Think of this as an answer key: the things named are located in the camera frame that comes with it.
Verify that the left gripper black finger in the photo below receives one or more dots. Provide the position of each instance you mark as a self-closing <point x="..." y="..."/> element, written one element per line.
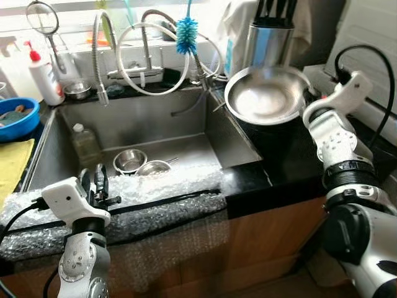
<point x="100" y="181"/>
<point x="85" y="183"/>

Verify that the large shallow steel bowl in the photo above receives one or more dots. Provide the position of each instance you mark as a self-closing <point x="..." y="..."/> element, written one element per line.
<point x="267" y="99"/>

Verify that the long steel utensil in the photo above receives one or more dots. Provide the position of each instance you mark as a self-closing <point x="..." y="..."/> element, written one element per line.
<point x="171" y="160"/>

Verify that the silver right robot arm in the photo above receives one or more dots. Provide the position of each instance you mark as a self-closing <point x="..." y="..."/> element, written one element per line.
<point x="353" y="230"/>

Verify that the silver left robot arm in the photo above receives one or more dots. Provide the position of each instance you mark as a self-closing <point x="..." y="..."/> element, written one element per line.
<point x="84" y="267"/>

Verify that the small steel bowl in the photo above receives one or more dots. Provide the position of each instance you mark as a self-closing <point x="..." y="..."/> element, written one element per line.
<point x="127" y="158"/>

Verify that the clear plastic bottle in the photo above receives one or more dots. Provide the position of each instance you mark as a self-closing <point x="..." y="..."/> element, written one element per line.
<point x="85" y="146"/>

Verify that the clear bubble wrap sheet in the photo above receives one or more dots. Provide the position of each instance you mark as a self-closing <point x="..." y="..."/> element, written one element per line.
<point x="167" y="186"/>

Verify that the steel knife block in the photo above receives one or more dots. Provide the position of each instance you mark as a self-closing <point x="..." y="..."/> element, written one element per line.
<point x="270" y="43"/>

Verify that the yellow cloth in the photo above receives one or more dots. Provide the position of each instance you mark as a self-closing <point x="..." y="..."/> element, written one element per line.
<point x="12" y="167"/>

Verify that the stainless steel sink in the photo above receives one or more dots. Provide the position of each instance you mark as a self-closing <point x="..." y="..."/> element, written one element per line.
<point x="155" y="127"/>

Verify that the white washing machine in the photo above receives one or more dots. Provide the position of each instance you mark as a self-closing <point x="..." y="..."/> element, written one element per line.
<point x="366" y="25"/>

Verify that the blue plastic basin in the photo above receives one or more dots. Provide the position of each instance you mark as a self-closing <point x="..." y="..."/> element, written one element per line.
<point x="15" y="127"/>

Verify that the small steel cup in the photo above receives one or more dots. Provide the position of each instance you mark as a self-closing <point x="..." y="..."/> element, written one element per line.
<point x="77" y="91"/>

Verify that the dark scouring pad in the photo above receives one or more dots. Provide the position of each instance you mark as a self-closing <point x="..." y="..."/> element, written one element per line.
<point x="124" y="90"/>

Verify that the white hanging towel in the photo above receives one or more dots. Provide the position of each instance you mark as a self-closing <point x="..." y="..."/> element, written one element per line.
<point x="236" y="31"/>

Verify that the white soap bottle red pump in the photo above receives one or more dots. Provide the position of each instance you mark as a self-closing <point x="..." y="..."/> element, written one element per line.
<point x="46" y="81"/>

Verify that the grey curved spout pipe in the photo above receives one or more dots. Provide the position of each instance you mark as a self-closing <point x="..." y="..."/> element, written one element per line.
<point x="192" y="108"/>

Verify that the chrome sink faucet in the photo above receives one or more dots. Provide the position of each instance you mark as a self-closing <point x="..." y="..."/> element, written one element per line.
<point x="146" y="53"/>

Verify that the blue bottle brush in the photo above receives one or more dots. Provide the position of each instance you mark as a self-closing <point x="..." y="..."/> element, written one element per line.
<point x="186" y="37"/>

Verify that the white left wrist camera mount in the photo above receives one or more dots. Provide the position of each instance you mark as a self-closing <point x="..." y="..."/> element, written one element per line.
<point x="68" y="202"/>

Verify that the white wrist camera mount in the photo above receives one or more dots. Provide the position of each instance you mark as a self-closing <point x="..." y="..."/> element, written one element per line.
<point x="344" y="93"/>
<point x="68" y="202"/>

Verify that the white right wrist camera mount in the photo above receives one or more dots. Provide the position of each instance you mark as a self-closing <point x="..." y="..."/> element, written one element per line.
<point x="344" y="93"/>

